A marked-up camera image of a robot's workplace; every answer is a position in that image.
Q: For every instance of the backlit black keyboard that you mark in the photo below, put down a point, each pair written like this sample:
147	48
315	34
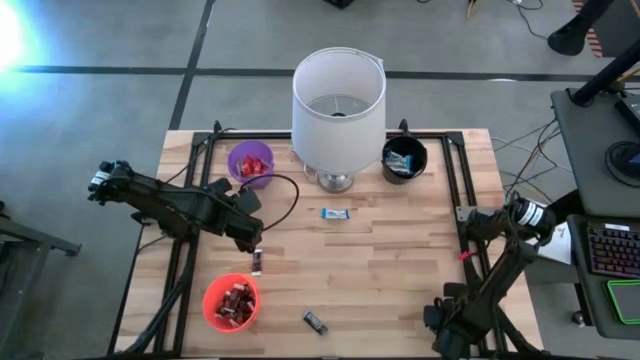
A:
615	250

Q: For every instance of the black frame clamp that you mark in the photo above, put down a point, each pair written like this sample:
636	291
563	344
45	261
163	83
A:
217	129
404	128

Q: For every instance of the grey metal stand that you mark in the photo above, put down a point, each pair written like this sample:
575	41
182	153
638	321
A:
45	241

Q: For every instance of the white shade silver table lamp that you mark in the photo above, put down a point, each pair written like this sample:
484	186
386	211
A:
339	145

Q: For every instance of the orange plastic bucket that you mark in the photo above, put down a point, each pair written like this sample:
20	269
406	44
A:
212	315

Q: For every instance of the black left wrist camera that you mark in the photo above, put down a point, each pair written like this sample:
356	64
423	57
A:
250	201

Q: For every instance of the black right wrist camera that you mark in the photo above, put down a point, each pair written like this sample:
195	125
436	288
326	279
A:
432	317

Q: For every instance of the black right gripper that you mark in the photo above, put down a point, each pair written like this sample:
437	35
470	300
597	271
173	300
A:
455	325

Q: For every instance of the brown Hershey's candy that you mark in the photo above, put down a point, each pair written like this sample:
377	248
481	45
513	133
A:
226	305
235	300
240	290
256	262
245	314
315	322

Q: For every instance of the orange Reese's candy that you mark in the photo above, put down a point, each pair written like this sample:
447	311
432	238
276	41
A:
260	164
246	167
257	172

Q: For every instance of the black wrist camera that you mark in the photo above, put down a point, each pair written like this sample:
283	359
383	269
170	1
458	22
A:
250	201
432	317

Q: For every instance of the black stand tube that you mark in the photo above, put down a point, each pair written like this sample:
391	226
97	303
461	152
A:
605	75

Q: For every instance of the grey workstation desk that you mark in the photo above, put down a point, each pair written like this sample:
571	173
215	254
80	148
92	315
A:
590	130

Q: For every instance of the black round device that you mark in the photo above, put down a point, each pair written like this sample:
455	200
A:
622	160

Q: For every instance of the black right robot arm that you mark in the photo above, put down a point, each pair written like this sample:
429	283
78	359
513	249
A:
510	260

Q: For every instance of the black plastic bucket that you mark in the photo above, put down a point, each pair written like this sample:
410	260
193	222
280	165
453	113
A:
420	150

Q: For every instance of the black floor object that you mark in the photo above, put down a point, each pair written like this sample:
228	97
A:
340	2

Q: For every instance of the white paper sheet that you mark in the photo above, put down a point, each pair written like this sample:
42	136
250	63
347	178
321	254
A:
557	247

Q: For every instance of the red striped mat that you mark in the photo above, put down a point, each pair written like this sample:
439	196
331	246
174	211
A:
596	45

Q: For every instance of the black desk device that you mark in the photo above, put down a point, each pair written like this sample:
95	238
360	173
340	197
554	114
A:
631	112

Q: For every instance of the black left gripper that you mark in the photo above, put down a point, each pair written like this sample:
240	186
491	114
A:
247	232

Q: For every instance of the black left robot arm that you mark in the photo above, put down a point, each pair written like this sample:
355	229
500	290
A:
170	205

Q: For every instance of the green edged black pad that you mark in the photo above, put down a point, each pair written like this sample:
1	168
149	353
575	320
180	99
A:
627	300

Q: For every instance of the black stand leg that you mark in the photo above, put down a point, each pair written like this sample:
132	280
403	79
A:
567	37

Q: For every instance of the blue white candy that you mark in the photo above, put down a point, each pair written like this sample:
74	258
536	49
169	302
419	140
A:
335	214
392	159
406	162

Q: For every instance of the black aluminium table frame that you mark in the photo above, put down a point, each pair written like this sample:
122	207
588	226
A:
270	134

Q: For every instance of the purple plastic bucket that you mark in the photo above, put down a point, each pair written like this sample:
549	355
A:
235	160

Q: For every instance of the black desk support bar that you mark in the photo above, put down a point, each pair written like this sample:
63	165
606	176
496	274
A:
567	202

